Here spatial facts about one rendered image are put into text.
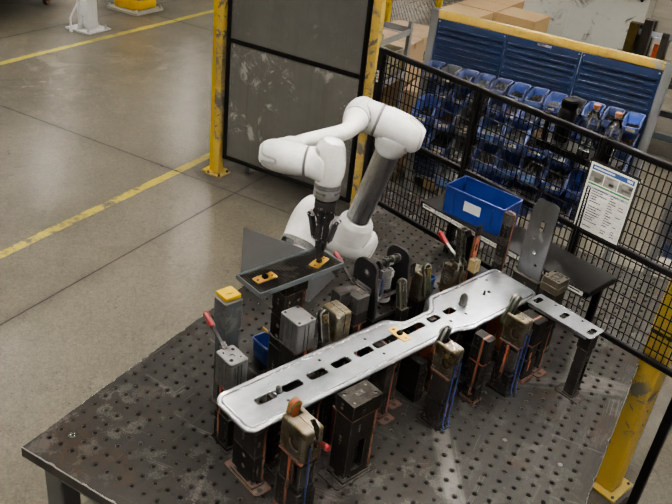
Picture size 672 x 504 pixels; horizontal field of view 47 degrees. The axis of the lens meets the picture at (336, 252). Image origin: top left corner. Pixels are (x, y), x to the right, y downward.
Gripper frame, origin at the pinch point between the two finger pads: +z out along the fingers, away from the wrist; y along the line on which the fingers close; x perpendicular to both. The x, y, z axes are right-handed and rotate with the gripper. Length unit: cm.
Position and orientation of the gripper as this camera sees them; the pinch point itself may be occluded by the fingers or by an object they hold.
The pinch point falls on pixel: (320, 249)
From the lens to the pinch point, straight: 270.3
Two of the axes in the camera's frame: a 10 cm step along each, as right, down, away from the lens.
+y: 8.6, 3.4, -3.9
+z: -1.1, 8.6, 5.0
